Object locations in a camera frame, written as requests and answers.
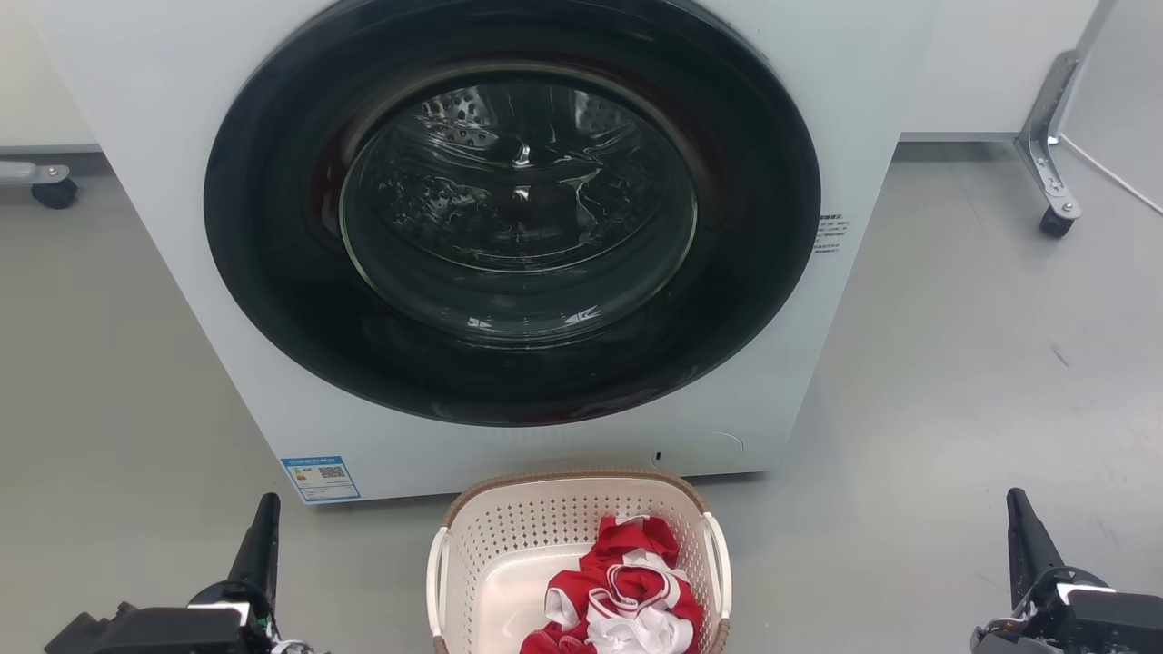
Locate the white front-load washing machine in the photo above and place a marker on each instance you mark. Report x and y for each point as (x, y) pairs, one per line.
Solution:
(145, 109)

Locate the red and white garment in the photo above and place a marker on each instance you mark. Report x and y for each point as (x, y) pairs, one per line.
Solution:
(636, 554)

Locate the blue energy label sticker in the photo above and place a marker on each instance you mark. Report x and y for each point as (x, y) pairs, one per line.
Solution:
(320, 479)

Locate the cream perforated laundry basket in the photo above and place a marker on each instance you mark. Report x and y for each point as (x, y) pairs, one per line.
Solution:
(509, 536)

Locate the black caster wheel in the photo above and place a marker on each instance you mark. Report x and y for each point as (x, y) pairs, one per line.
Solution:
(1057, 222)
(54, 193)

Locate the round black washer door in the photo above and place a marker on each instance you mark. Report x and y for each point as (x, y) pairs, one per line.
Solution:
(273, 272)

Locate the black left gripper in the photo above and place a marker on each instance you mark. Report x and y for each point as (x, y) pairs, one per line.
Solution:
(164, 629)

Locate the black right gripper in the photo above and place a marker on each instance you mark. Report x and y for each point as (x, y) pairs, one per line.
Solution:
(1081, 618)

